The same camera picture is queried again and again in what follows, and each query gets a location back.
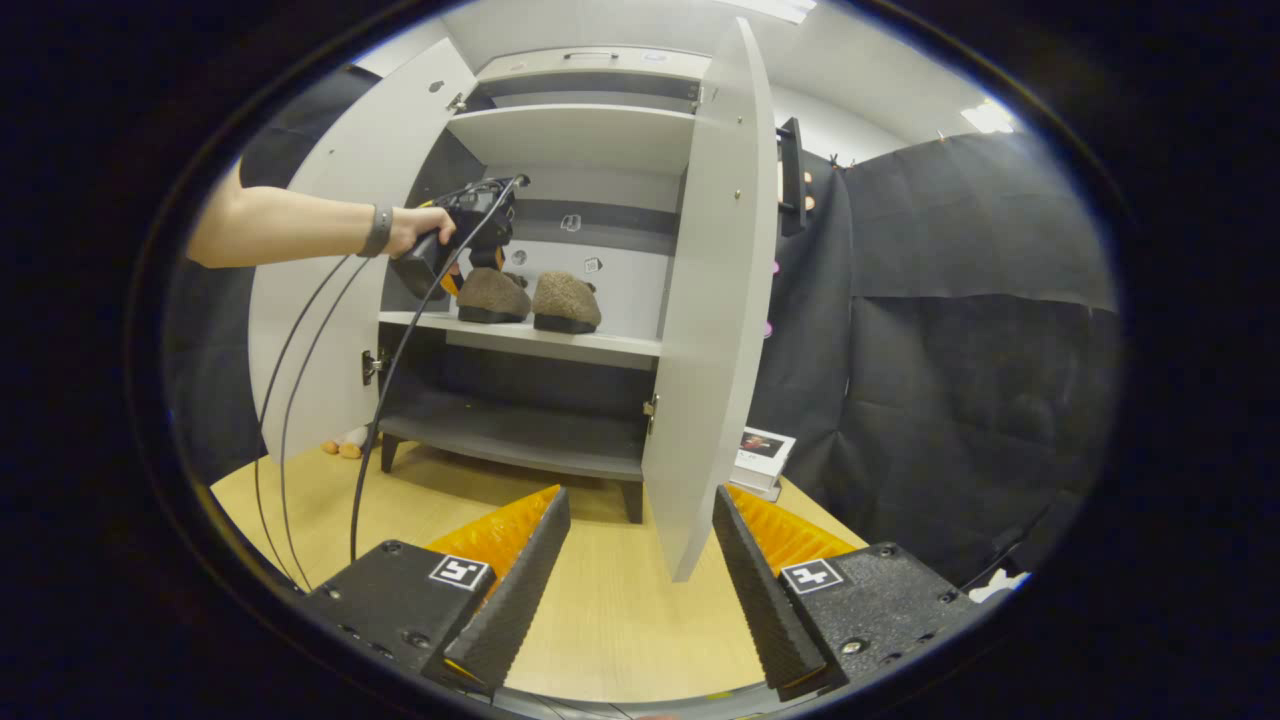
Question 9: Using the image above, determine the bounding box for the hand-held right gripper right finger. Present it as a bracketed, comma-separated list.
[712, 485, 986, 701]

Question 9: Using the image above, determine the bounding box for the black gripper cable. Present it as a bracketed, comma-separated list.
[278, 258, 373, 593]
[348, 175, 531, 563]
[252, 255, 353, 586]

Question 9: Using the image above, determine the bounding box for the small ceiling light panel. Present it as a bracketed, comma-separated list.
[960, 100, 1016, 136]

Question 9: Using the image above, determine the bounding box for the grey wristband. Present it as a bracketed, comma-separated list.
[358, 205, 394, 259]

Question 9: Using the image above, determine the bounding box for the white shoe cabinet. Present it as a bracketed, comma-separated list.
[248, 18, 781, 583]

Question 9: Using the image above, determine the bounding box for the black door handle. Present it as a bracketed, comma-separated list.
[776, 118, 807, 237]

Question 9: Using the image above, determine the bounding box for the brown fuzzy shoe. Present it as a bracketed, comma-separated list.
[532, 271, 603, 335]
[457, 267, 532, 324]

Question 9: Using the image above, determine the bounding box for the small white object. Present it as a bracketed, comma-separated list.
[968, 570, 1031, 604]

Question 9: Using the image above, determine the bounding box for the white book with photo cover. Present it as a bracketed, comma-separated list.
[738, 427, 798, 476]

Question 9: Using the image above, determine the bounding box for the white cabinet door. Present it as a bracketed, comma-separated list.
[642, 18, 781, 583]
[248, 38, 479, 463]

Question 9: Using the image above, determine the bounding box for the grey cabinet bottom shelf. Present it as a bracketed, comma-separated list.
[378, 385, 646, 483]

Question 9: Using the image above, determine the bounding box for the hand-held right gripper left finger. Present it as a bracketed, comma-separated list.
[300, 487, 573, 698]

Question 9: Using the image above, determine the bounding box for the black backdrop cloth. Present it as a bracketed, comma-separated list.
[165, 65, 1121, 591]

